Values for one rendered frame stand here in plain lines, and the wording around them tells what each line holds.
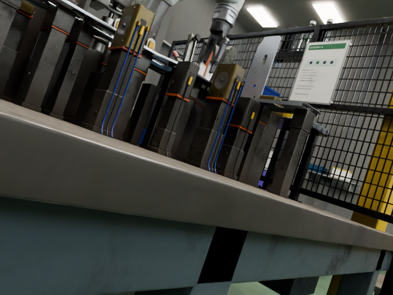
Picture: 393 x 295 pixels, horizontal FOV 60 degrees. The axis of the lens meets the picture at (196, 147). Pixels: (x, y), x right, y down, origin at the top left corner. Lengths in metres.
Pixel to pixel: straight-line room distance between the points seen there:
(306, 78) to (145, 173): 1.55
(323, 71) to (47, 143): 1.59
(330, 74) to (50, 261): 1.54
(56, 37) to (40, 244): 0.82
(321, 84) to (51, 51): 1.16
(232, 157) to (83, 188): 0.98
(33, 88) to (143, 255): 0.76
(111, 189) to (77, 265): 0.08
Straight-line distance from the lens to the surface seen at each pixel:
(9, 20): 1.01
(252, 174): 1.36
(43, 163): 0.19
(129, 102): 1.11
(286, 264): 0.58
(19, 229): 0.25
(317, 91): 1.68
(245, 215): 0.34
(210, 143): 1.07
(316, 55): 1.78
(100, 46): 1.34
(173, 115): 1.03
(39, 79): 1.02
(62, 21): 1.04
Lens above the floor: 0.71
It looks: 3 degrees up
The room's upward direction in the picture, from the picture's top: 19 degrees clockwise
